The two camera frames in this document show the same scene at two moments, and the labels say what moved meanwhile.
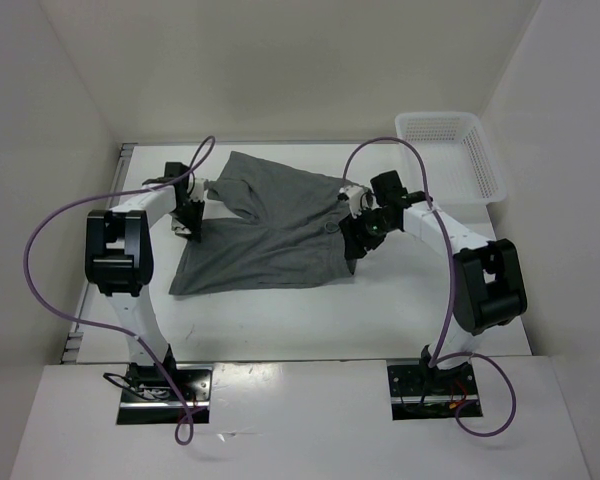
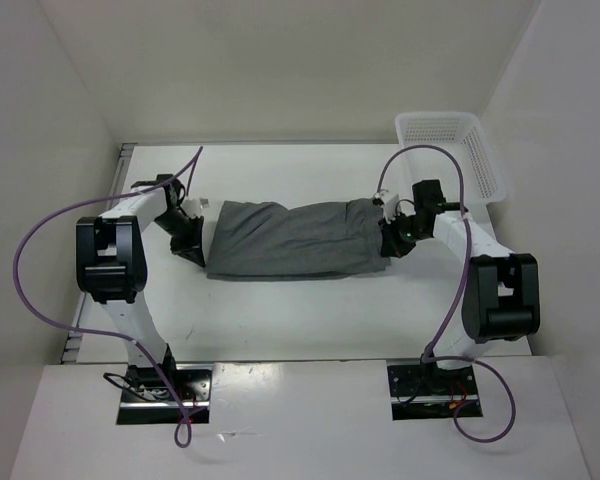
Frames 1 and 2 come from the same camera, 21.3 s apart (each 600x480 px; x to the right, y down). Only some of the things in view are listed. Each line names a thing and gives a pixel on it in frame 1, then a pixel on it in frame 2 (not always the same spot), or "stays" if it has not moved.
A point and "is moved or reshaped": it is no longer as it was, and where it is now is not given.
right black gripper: [350, 228] → [392, 246]
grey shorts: [295, 237] is moved or reshaped
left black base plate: [148, 397] stays
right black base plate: [418, 394] stays
